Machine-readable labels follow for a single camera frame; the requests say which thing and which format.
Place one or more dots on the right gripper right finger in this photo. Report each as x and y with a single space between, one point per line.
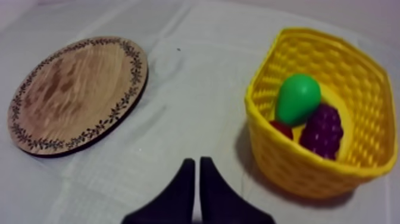
222 200

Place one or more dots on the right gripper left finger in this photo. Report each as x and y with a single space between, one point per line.
175 200

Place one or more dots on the yellow plastic basket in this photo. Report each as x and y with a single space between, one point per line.
315 175

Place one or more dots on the purple toy grapes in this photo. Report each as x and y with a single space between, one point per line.
323 131

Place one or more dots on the round wooden board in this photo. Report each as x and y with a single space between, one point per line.
78 95

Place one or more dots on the small red fruit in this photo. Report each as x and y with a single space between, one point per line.
282 129

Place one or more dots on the green toy pear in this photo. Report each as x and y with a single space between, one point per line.
297 99

